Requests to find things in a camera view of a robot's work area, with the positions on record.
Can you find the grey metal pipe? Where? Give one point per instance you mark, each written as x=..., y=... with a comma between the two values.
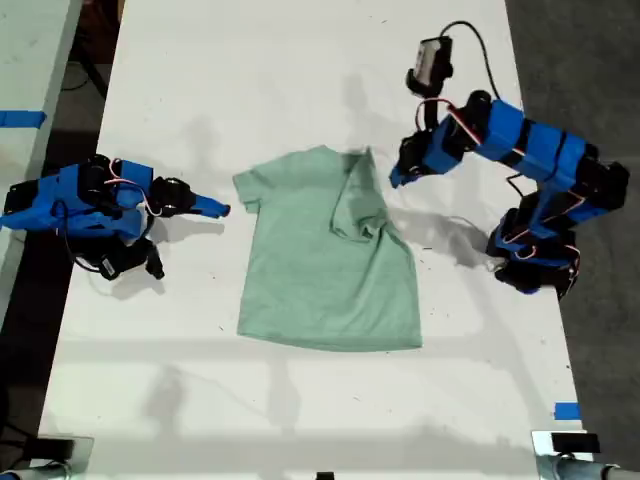
x=30, y=472
x=590, y=470

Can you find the small black clip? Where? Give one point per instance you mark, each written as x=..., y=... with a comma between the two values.
x=325, y=476

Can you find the pale green T-shirt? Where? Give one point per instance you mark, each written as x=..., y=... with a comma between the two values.
x=325, y=260

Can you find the small blue tape piece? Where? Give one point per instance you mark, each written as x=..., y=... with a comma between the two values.
x=567, y=411

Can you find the long blue tape strip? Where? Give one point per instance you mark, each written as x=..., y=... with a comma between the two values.
x=20, y=119

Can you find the grey metal corner plate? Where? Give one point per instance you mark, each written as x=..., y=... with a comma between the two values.
x=542, y=450
x=82, y=452

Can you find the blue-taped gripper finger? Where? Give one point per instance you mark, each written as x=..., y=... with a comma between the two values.
x=398, y=179
x=215, y=213
x=412, y=172
x=207, y=202

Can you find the small black box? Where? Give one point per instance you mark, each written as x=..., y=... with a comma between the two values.
x=55, y=447
x=575, y=443

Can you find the blue and black arm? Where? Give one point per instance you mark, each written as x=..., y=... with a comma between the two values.
x=65, y=200
x=540, y=150

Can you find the black camera box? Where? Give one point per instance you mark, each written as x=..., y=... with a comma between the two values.
x=432, y=57
x=120, y=264

